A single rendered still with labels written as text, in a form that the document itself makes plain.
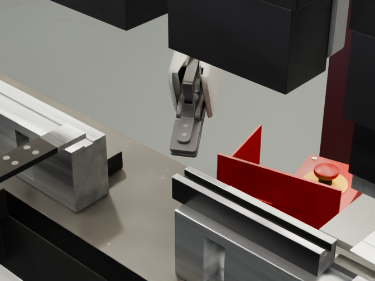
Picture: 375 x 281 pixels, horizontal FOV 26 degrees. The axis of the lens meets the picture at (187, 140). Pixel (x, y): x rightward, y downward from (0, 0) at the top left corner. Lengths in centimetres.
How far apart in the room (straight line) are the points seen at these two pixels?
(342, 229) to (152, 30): 288
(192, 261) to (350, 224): 19
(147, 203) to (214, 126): 187
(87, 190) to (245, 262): 28
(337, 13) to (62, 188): 48
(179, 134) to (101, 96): 221
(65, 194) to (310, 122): 200
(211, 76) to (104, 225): 24
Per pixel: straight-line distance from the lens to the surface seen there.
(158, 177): 113
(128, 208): 108
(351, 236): 85
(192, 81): 93
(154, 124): 295
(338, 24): 75
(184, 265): 95
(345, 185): 130
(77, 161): 104
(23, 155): 96
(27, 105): 114
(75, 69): 336
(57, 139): 98
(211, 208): 89
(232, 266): 89
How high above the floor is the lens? 152
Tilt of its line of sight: 32 degrees down
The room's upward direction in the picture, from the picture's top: straight up
